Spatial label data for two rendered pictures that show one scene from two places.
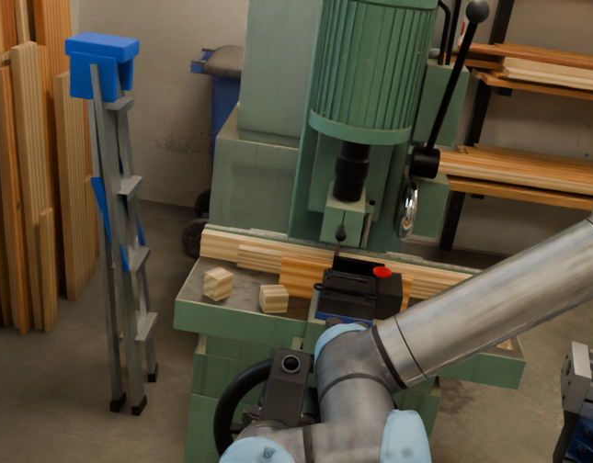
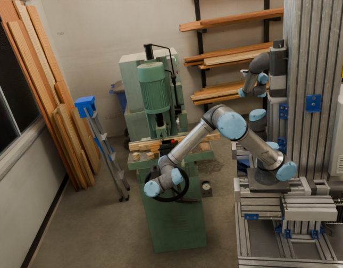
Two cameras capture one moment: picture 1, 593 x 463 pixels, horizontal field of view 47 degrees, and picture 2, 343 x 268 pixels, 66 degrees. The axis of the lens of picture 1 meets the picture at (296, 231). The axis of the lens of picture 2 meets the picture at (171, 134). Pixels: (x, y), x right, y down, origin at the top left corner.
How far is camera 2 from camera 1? 0.67 m
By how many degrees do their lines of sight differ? 2
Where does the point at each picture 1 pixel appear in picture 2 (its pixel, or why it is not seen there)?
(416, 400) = (192, 168)
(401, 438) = (174, 173)
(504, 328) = (190, 147)
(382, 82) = (158, 98)
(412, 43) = (162, 87)
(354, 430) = (166, 174)
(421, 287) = not seen: hidden behind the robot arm
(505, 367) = (209, 153)
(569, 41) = (224, 45)
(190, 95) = (111, 99)
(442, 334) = (179, 152)
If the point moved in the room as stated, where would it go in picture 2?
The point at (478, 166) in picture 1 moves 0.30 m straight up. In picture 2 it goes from (207, 94) to (205, 74)
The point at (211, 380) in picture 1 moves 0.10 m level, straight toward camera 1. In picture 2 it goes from (142, 179) to (143, 187)
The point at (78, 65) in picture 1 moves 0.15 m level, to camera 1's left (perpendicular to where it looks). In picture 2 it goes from (80, 109) to (64, 111)
